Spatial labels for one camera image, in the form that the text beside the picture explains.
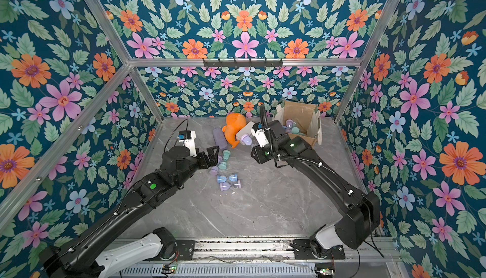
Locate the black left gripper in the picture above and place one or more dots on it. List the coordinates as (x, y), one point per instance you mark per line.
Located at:
(212, 160)

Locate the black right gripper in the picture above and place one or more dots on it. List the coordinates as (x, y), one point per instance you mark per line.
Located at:
(264, 127)

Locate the purple hourglass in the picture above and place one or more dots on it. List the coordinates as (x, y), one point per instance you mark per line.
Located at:
(215, 169)
(290, 124)

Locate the teal hourglass front pair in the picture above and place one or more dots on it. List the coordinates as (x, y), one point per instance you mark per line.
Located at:
(295, 130)

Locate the purple hourglass second row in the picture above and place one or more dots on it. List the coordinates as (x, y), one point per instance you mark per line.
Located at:
(226, 186)

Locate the purple hourglass third row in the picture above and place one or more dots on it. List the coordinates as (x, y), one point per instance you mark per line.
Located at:
(246, 140)

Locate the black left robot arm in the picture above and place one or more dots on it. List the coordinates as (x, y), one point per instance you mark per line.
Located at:
(79, 257)

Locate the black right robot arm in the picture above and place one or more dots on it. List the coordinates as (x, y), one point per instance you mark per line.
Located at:
(360, 211)

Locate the jute canvas tote bag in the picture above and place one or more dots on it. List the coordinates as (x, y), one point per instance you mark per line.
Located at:
(305, 116)

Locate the white rectangular box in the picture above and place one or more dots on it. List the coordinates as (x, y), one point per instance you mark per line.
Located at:
(245, 130)

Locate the orange plush toy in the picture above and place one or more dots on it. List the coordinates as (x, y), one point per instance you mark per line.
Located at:
(234, 123)

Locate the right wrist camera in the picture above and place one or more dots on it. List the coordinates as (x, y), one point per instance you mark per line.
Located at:
(260, 136)

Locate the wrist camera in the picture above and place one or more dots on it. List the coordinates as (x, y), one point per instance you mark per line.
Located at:
(260, 136)
(187, 139)

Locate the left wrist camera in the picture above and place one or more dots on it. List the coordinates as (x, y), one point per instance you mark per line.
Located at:
(187, 139)

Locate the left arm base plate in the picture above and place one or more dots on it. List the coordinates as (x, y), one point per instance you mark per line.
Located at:
(176, 250)

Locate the black wall hook rail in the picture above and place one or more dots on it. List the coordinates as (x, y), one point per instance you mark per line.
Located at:
(242, 63)

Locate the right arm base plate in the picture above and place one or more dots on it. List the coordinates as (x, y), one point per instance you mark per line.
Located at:
(307, 249)

